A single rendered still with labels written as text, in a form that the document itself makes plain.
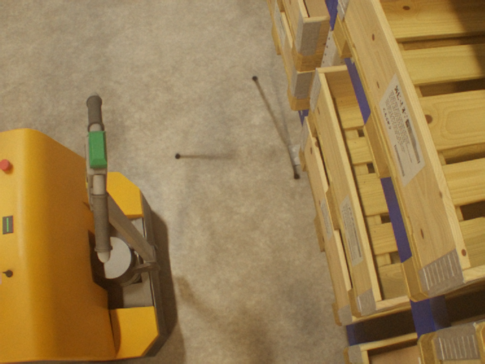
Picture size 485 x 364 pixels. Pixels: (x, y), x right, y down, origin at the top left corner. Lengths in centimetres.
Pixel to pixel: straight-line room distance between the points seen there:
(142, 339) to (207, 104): 130
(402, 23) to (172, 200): 154
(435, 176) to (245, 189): 164
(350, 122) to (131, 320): 115
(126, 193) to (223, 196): 54
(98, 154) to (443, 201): 70
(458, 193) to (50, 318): 125
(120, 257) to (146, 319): 27
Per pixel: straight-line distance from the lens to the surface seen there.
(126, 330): 205
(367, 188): 174
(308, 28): 184
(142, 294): 213
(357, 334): 213
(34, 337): 161
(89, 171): 109
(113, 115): 277
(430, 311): 127
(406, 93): 104
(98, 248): 112
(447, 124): 126
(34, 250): 167
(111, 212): 141
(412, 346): 198
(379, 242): 170
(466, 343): 98
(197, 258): 242
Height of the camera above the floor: 236
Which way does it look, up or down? 70 degrees down
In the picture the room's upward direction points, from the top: 1 degrees counter-clockwise
